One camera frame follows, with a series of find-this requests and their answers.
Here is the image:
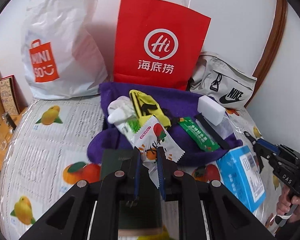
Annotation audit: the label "green wet wipes pack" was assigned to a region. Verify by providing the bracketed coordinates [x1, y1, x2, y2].
[114, 116, 141, 144]

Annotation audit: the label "white socks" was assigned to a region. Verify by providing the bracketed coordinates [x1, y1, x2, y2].
[107, 96, 136, 124]

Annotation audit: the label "green sachet packet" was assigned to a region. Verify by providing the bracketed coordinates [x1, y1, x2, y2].
[178, 117, 220, 152]

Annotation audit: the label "white sponge block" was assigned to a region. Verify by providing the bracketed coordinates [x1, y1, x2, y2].
[197, 95, 225, 126]

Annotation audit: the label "grey Nike waist bag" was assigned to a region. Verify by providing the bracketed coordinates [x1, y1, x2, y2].
[189, 51, 257, 110]

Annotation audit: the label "red paper Haidilao bag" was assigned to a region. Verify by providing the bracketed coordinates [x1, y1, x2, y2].
[113, 0, 211, 90]

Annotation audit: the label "dark green rectangular tin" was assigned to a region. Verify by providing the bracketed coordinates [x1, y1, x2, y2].
[101, 148, 164, 239]

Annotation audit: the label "clear plastic pouch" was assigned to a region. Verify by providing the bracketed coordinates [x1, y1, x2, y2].
[213, 115, 234, 140]

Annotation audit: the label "blue tissue pack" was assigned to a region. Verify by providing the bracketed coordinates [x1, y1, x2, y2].
[216, 146, 266, 212]

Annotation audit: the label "person's right hand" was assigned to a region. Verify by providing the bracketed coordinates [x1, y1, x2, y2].
[276, 185, 300, 223]

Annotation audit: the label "purple towel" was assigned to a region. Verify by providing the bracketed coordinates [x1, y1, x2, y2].
[86, 81, 244, 168]

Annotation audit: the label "yellow black pouch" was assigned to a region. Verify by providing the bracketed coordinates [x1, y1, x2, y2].
[129, 89, 180, 128]

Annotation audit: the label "fruit print tablecloth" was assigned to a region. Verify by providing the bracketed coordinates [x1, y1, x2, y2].
[0, 96, 281, 240]

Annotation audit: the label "brown wooden door frame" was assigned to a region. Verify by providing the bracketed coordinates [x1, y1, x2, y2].
[245, 0, 288, 107]

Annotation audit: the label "white Miniso plastic bag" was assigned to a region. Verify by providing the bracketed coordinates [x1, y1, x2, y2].
[21, 0, 108, 100]

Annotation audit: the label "white fruit snack packet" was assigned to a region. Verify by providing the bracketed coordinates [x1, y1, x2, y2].
[130, 116, 185, 187]

